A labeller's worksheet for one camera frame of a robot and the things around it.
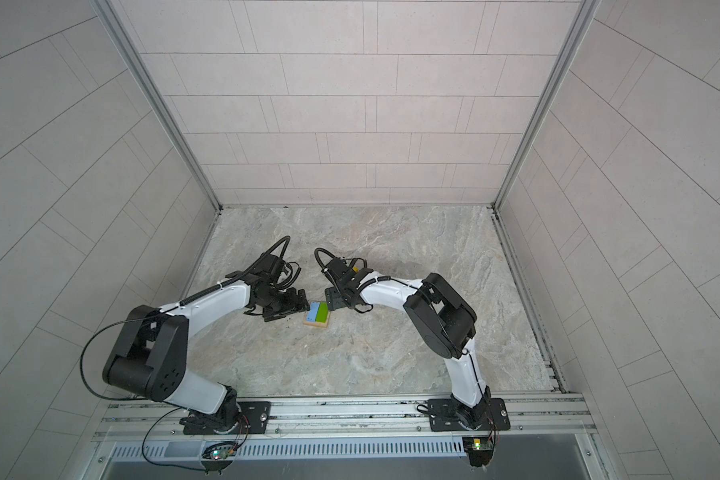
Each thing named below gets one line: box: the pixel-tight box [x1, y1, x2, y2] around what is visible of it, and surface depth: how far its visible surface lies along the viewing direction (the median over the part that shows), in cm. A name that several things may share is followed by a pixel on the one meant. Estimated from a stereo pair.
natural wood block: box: [302, 316, 330, 328], surface depth 88 cm
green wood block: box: [316, 302, 329, 323], surface depth 88 cm
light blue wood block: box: [306, 301, 320, 322], surface depth 88 cm
